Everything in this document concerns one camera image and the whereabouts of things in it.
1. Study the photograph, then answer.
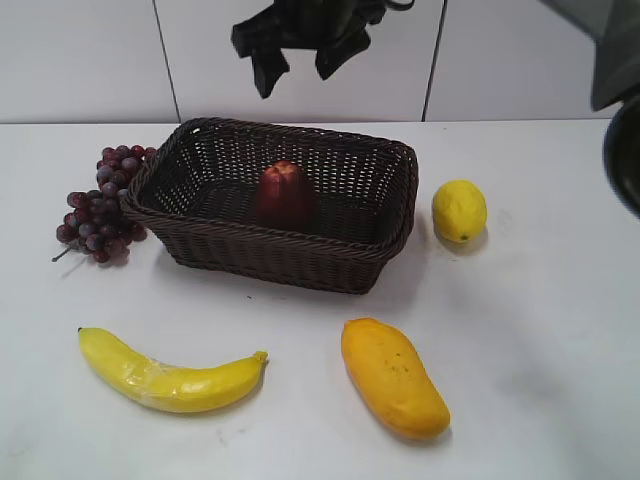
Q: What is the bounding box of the red apple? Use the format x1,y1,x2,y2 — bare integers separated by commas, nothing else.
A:
255,160,315,231

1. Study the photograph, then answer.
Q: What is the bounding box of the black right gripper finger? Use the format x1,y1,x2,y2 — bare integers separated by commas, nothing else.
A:
315,30,371,80

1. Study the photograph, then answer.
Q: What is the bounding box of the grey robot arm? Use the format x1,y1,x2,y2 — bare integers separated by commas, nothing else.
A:
231,1,639,213

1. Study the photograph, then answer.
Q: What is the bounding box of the dark woven rectangular basket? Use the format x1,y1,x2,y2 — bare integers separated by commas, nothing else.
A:
121,118,419,294

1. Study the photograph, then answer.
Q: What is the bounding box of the purple grape bunch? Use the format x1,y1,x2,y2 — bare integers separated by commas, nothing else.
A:
52,145,156,265

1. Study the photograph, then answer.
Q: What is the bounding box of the yellow banana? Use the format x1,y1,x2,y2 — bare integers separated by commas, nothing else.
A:
78,327,268,414

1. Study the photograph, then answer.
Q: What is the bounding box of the orange yellow mango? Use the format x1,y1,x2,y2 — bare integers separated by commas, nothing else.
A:
341,318,451,441

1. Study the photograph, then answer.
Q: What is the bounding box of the yellow lemon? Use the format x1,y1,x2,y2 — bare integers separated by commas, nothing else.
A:
432,179,488,243

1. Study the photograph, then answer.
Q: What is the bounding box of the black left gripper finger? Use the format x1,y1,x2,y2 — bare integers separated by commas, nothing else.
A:
251,49,290,99

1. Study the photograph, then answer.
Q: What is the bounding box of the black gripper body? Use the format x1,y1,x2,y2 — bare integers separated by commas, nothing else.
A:
231,1,385,58

